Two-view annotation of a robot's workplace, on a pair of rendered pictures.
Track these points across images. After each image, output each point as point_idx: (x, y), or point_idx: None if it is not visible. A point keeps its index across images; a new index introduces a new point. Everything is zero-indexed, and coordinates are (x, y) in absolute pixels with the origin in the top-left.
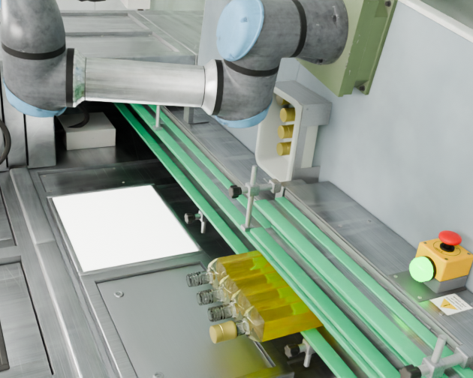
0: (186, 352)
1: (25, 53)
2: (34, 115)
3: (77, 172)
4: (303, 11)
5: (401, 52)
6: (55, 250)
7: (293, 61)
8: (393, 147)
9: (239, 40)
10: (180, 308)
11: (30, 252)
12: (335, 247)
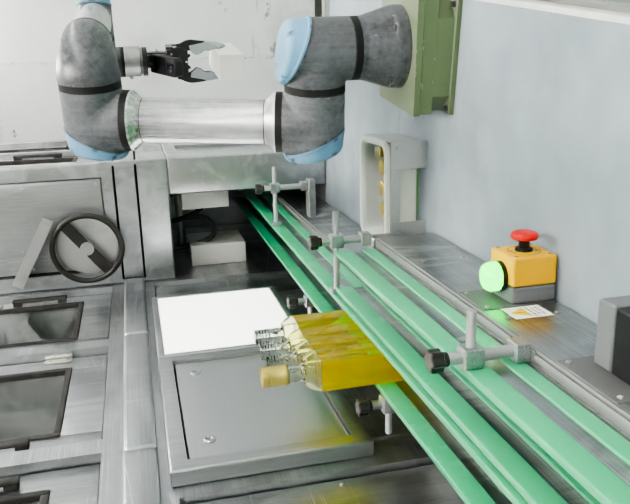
0: (250, 420)
1: (75, 88)
2: (91, 157)
3: (197, 283)
4: (359, 23)
5: (472, 52)
6: (143, 339)
7: (394, 112)
8: (479, 163)
9: (286, 55)
10: (259, 385)
11: (119, 343)
12: (411, 280)
